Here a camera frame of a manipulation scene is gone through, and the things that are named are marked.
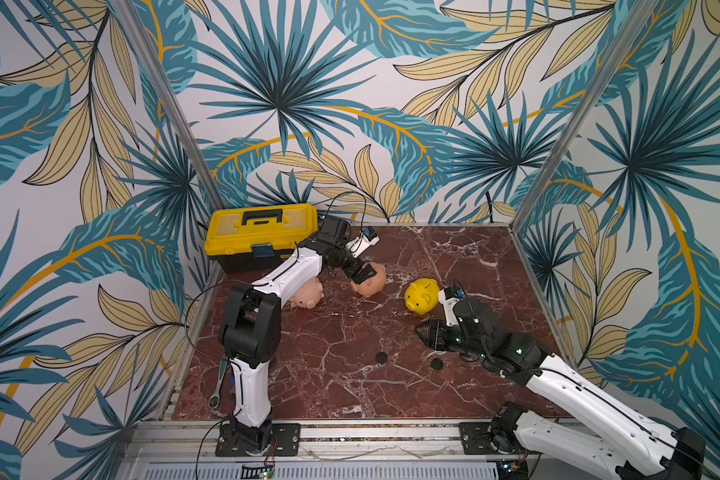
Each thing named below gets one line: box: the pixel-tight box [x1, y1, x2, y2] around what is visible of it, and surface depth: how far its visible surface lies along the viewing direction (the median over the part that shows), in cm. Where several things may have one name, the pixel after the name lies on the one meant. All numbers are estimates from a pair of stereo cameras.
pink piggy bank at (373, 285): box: [350, 262, 387, 297], surface depth 97 cm
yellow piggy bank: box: [404, 278, 440, 315], surface depth 92 cm
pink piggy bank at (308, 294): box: [290, 277, 324, 309], surface depth 93 cm
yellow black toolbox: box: [204, 204, 319, 273], surface depth 97 cm
